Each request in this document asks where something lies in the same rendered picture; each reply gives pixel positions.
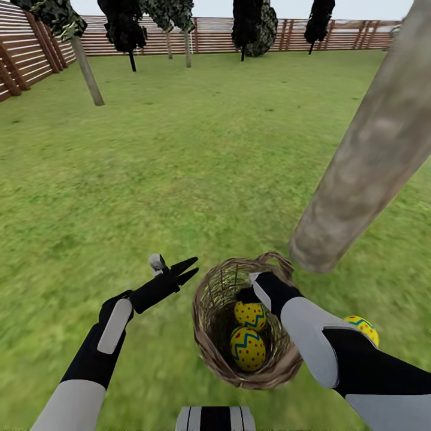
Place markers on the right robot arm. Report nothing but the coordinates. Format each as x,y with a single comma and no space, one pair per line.
388,393

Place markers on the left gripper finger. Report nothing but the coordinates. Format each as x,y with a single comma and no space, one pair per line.
181,267
182,279

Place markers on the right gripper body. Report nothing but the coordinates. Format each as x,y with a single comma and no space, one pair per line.
248,295

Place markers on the easter egg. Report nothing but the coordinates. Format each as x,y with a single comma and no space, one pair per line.
365,327
251,315
247,348

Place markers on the wicker basket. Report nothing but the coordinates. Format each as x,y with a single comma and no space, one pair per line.
283,360

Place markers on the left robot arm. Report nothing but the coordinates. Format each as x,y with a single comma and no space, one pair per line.
77,401

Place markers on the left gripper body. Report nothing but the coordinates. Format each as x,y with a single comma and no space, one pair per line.
161,286

